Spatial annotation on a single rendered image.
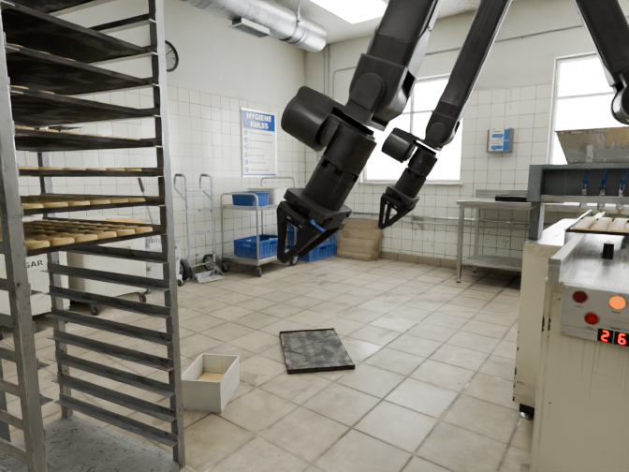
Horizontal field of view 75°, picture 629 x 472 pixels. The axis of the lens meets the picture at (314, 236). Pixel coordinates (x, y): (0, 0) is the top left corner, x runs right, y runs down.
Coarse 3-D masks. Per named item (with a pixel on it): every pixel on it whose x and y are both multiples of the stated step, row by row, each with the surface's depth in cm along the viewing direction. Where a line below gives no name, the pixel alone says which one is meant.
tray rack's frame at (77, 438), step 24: (48, 192) 156; (48, 216) 156; (0, 360) 146; (0, 408) 147; (0, 432) 148; (72, 432) 159; (96, 432) 159; (0, 456) 145; (48, 456) 145; (72, 456) 145; (96, 456) 145; (120, 456) 145; (144, 456) 145; (168, 456) 145
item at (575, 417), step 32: (608, 256) 144; (544, 320) 117; (544, 352) 118; (576, 352) 113; (608, 352) 109; (544, 384) 119; (576, 384) 114; (608, 384) 109; (544, 416) 120; (576, 416) 115; (608, 416) 110; (544, 448) 121; (576, 448) 116; (608, 448) 111
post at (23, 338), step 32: (0, 32) 85; (0, 64) 86; (0, 96) 86; (0, 128) 86; (0, 160) 87; (0, 192) 88; (32, 320) 95; (32, 352) 95; (32, 384) 95; (32, 416) 96; (32, 448) 96
